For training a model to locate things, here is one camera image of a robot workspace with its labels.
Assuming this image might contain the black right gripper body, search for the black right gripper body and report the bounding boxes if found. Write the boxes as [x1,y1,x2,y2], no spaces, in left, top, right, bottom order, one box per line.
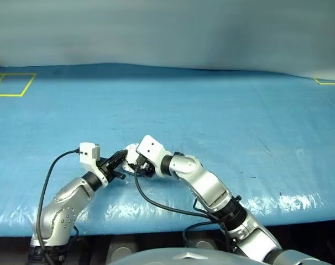
[134,155,155,178]

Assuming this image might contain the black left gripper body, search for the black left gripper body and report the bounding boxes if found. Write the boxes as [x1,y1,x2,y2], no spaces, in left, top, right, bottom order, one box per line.
[96,156,116,182]

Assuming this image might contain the copper wound stator ring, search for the copper wound stator ring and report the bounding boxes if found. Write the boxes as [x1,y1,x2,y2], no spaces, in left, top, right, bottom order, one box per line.
[121,142,142,175]

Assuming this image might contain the grey rounded block under table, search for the grey rounded block under table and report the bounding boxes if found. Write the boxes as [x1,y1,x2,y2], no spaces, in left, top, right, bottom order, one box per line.
[187,238,217,251]
[107,242,135,261]

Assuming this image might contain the grey robot torso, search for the grey robot torso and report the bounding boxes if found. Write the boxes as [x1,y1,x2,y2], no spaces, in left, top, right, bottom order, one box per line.
[106,249,258,265]

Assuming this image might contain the blue plastic table cover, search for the blue plastic table cover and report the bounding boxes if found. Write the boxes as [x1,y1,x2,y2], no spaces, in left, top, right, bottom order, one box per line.
[0,62,335,237]

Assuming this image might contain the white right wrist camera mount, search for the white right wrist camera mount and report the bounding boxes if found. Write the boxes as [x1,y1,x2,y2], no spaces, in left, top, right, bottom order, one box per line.
[136,134,169,178]

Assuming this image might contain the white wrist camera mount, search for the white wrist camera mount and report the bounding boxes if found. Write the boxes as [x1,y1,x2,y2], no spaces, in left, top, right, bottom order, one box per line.
[79,142,109,189]
[136,134,169,178]

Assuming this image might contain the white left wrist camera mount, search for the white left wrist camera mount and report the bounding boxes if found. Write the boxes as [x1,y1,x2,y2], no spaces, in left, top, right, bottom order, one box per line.
[79,142,109,189]

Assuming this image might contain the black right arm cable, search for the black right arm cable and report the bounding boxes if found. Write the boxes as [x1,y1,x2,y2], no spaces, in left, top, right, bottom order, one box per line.
[134,173,240,251]

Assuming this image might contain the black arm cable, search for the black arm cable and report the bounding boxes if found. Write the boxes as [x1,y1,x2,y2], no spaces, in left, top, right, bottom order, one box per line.
[35,149,81,265]
[134,173,240,251]

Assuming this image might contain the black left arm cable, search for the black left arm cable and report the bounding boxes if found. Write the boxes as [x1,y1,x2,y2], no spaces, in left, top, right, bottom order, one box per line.
[35,149,81,265]

